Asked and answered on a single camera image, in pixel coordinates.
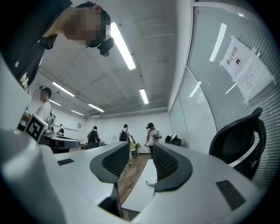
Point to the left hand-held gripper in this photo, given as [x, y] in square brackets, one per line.
[36, 128]

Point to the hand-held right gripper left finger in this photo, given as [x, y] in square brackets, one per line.
[113, 162]

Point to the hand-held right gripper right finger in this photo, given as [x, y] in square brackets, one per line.
[168, 168]

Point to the white crumpled tissue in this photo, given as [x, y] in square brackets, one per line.
[151, 181]

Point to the black backpack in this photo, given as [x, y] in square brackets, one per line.
[123, 135]
[93, 135]

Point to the green cloth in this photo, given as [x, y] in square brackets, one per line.
[137, 145]

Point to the black chair with white cloth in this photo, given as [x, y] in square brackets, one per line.
[173, 140]

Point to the long ceiling light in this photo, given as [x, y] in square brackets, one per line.
[55, 102]
[63, 88]
[77, 112]
[96, 107]
[122, 44]
[144, 96]

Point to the black mesh office chair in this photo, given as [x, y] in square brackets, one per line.
[236, 140]

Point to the person's black shirt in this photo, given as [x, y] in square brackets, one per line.
[24, 43]

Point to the glass partition with blinds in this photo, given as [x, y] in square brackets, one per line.
[218, 98]

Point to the person's head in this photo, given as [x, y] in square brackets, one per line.
[85, 24]

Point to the white paper sheet black text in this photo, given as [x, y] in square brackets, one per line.
[253, 76]

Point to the white paper sign red print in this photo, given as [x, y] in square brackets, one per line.
[237, 58]

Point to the black head-mounted camera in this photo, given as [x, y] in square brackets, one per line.
[106, 46]

